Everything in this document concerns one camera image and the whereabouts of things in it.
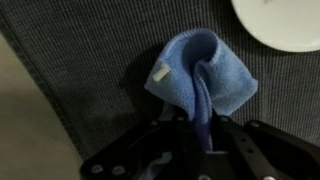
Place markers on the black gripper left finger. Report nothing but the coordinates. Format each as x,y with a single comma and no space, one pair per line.
150,153

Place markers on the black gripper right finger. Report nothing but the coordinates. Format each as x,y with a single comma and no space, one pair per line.
263,153

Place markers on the blue cloth towel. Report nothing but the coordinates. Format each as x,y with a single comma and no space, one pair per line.
200,76

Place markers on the dark grey placemat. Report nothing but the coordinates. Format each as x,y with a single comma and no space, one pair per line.
100,60

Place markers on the white round plate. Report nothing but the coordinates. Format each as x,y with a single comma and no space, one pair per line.
280,21

